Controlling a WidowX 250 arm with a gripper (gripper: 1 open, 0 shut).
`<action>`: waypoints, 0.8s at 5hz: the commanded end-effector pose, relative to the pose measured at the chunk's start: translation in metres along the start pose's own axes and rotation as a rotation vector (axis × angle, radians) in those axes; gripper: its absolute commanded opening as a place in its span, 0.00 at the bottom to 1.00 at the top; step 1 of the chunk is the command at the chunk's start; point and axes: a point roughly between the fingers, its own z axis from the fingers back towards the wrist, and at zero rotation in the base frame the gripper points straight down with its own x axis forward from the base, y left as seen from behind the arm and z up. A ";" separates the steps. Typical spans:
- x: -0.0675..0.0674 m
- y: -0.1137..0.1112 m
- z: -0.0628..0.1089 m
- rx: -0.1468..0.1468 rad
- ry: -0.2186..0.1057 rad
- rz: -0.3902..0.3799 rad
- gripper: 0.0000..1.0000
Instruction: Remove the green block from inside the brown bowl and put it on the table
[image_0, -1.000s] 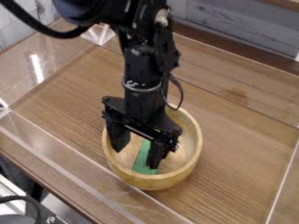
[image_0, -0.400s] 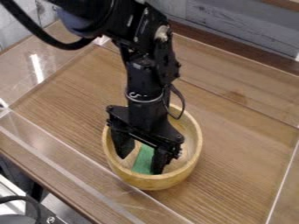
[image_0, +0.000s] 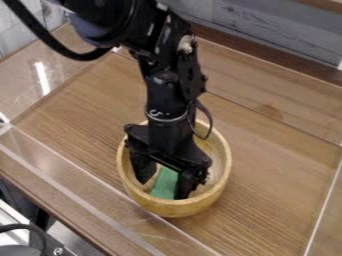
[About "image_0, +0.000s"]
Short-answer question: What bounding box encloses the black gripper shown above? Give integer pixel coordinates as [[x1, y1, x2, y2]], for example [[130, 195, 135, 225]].
[[124, 113, 212, 200]]

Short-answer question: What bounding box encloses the green rectangular block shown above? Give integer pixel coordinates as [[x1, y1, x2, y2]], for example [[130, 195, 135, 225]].
[[150, 166, 179, 200]]

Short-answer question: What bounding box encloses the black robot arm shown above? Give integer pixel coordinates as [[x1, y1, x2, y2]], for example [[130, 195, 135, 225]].
[[60, 0, 212, 200]]

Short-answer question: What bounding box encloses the brown wooden bowl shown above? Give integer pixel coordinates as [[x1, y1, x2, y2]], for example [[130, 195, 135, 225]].
[[116, 128, 232, 218]]

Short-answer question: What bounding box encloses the clear acrylic tray wall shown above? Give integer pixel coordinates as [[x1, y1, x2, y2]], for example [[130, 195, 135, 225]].
[[0, 125, 220, 256]]

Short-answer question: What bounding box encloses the black metal table frame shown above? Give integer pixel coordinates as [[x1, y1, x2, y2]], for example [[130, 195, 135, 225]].
[[0, 179, 105, 256]]

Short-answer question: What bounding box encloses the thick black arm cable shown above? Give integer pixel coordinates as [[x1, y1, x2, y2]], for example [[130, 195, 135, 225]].
[[1, 0, 115, 62]]

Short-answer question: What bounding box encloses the black cable bottom left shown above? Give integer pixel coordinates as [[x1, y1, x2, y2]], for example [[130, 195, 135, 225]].
[[0, 223, 48, 256]]

